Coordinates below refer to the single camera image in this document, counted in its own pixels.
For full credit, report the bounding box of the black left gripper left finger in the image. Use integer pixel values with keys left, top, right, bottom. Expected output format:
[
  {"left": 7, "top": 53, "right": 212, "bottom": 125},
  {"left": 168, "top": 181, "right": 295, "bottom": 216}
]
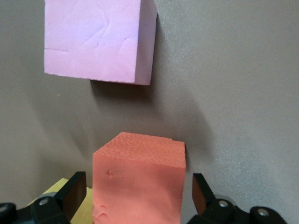
[{"left": 0, "top": 171, "right": 87, "bottom": 224}]

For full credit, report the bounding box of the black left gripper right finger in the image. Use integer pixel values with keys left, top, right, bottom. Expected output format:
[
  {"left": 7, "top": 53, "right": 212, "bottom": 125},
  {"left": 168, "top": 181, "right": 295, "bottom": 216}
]
[{"left": 192, "top": 173, "right": 288, "bottom": 224}]

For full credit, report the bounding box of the yellow foam cube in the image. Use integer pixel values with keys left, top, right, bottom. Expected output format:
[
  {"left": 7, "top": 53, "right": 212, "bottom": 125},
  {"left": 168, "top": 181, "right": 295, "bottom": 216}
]
[{"left": 27, "top": 177, "right": 93, "bottom": 224}]

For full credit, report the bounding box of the orange foam cube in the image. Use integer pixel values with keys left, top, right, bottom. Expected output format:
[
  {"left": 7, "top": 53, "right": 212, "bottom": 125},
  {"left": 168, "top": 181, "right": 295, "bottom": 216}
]
[{"left": 92, "top": 132, "right": 187, "bottom": 224}]

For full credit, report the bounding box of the brown table cover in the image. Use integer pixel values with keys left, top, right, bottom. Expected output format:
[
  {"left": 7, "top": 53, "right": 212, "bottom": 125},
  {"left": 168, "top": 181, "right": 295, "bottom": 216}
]
[{"left": 0, "top": 0, "right": 299, "bottom": 224}]

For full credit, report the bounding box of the pink foam cube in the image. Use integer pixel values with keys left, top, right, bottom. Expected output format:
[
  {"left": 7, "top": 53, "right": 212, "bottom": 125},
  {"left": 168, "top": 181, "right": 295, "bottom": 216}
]
[{"left": 43, "top": 0, "right": 158, "bottom": 86}]

